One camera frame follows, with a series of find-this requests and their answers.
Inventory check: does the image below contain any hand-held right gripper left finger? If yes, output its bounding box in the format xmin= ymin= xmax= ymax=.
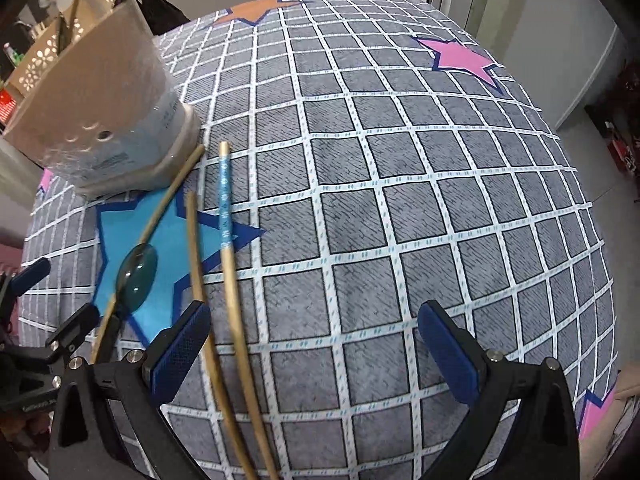
xmin=50 ymin=302 xmax=213 ymax=480

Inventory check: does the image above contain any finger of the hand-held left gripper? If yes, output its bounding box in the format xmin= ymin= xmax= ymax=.
xmin=10 ymin=257 xmax=52 ymax=296
xmin=45 ymin=304 xmax=101 ymax=361

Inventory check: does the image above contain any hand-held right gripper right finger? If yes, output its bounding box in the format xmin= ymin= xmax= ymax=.
xmin=417 ymin=300 xmax=591 ymax=480

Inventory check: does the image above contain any black handled spoon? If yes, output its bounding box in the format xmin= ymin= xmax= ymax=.
xmin=95 ymin=242 xmax=161 ymax=361

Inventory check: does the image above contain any gold spoon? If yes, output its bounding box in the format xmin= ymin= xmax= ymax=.
xmin=90 ymin=145 xmax=207 ymax=363

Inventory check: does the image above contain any blue patterned wooden chopstick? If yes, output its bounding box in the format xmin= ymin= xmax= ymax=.
xmin=218 ymin=141 xmax=278 ymax=480

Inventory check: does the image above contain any beige plastic utensil holder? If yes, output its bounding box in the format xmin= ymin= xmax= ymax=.
xmin=2 ymin=0 xmax=201 ymax=198

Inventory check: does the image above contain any grey checked star tablecloth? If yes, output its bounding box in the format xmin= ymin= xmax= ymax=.
xmin=22 ymin=0 xmax=621 ymax=480

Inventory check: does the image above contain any red plastic basket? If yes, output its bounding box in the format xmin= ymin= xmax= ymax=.
xmin=0 ymin=87 xmax=18 ymax=123

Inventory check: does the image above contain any beige flower cutout storage cart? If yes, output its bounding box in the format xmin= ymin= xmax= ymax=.
xmin=5 ymin=0 xmax=126 ymax=106

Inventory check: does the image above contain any dark red clutter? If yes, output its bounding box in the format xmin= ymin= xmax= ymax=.
xmin=585 ymin=57 xmax=640 ymax=181

